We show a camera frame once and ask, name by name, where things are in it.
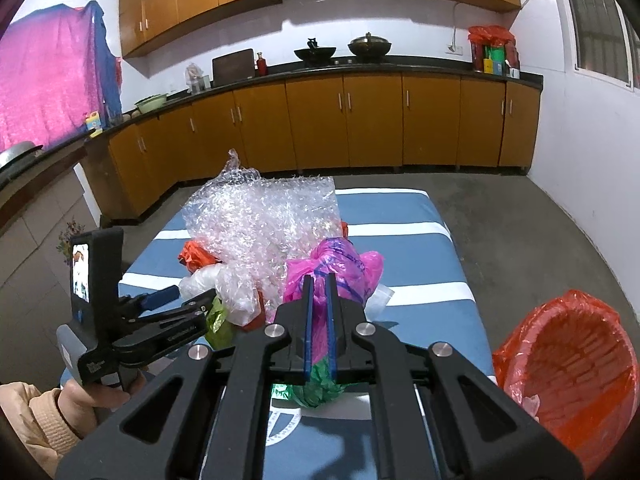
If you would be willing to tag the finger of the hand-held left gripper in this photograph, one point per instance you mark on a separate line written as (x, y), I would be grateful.
(160, 297)
(167, 331)

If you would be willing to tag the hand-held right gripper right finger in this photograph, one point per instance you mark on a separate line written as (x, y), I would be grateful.
(331, 327)

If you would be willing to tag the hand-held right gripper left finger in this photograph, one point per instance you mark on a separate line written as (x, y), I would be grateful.
(307, 327)

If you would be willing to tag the green plastic bag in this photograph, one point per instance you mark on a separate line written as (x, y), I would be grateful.
(219, 321)
(320, 390)

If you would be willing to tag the red plastic bag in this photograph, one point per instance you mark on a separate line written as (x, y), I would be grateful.
(196, 256)
(575, 360)
(344, 229)

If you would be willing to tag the pink plastic bag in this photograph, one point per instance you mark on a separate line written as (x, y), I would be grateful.
(350, 265)

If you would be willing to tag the person's left forearm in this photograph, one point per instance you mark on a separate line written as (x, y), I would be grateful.
(27, 420)

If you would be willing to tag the person's left hand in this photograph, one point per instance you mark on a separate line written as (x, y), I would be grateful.
(97, 400)

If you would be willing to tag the clear plastic bag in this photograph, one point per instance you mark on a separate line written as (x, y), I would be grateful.
(210, 285)

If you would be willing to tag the small clear plastic piece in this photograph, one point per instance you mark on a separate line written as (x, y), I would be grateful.
(378, 302)

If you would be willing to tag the blue white striped mat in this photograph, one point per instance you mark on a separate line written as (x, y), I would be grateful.
(410, 260)

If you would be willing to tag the clear bubble wrap sheet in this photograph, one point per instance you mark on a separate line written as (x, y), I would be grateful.
(260, 215)

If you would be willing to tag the metal basin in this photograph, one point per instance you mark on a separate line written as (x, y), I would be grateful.
(20, 154)

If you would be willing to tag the green basin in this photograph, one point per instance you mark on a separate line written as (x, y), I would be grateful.
(150, 104)

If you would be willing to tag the pink and blue cloth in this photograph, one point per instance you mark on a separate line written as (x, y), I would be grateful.
(50, 75)

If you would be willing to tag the wooden base cabinets with countertop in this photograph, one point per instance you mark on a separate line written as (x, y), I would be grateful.
(375, 120)

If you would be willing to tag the jar in clear bag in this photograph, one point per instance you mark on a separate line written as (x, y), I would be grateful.
(196, 79)

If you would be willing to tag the dark cutting board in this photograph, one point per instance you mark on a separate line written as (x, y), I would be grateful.
(233, 66)

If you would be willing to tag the red bottle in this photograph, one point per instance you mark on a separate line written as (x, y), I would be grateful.
(260, 66)

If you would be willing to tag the black wok with lid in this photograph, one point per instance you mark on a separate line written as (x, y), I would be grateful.
(369, 46)

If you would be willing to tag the green and yellow box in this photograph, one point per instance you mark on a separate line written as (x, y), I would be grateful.
(495, 62)

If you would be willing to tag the white cup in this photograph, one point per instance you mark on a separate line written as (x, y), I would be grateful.
(513, 73)

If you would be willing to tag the red bag on countertop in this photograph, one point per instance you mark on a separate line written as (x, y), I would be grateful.
(492, 35)

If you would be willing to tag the window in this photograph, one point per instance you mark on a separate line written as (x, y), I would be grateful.
(600, 20)

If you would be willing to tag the wide wooden wall cabinets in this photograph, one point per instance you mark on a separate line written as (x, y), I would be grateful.
(200, 0)

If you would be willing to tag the wall power outlet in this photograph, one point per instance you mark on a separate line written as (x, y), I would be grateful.
(454, 49)

